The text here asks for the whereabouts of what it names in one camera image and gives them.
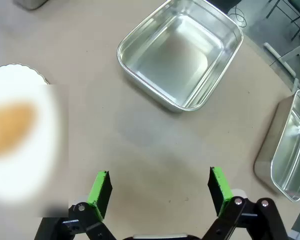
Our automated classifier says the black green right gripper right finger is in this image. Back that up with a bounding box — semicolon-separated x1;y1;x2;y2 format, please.
200;166;289;240

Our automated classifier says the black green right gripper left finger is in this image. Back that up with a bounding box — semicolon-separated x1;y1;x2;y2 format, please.
34;170;117;240

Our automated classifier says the rectangular metal container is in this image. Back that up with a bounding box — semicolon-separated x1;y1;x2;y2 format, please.
116;0;244;113
253;89;300;203

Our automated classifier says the brown bread roll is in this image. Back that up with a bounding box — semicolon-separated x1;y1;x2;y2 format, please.
0;102;38;154

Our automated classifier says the white scalloped plate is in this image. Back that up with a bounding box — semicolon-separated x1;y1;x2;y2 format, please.
0;63;69;202

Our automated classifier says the white metal frame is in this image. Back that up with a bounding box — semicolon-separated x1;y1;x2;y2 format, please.
263;37;300;92

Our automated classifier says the black cable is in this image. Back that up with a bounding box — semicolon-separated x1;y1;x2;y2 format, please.
227;0;248;28

